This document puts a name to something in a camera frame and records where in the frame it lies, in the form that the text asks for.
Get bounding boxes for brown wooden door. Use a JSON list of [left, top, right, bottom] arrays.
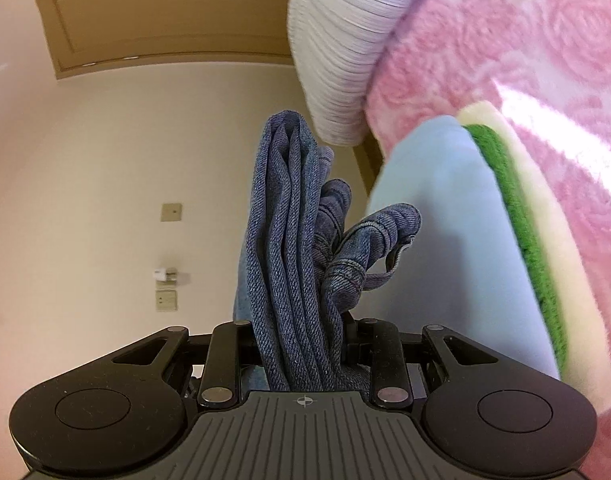
[[32, 0, 296, 80]]

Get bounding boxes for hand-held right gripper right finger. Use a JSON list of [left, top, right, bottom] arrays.
[[343, 319, 499, 408]]

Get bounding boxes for light blue folded towel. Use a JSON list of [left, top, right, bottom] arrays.
[[368, 114, 561, 381]]

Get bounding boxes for cream folded towel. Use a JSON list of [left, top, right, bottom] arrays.
[[455, 101, 611, 413]]

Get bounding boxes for pink floral blanket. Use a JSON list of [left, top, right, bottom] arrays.
[[365, 0, 611, 461]]

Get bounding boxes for lilac ribbed quilt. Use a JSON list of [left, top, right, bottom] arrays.
[[286, 0, 453, 147]]

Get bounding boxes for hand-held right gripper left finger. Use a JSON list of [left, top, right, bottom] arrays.
[[112, 320, 260, 408]]

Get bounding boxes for green folded towel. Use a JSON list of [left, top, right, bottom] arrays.
[[465, 124, 571, 368]]

